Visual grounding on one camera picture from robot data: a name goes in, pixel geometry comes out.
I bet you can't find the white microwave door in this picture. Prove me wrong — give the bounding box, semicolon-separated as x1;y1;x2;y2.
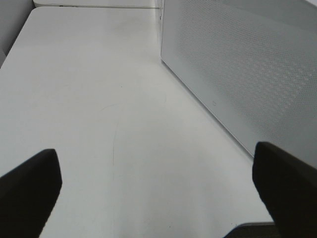
161;0;317;166

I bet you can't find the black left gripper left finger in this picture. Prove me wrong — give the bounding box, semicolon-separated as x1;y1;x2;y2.
0;149;62;238

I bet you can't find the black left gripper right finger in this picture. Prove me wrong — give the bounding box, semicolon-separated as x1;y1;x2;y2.
252;142;317;238

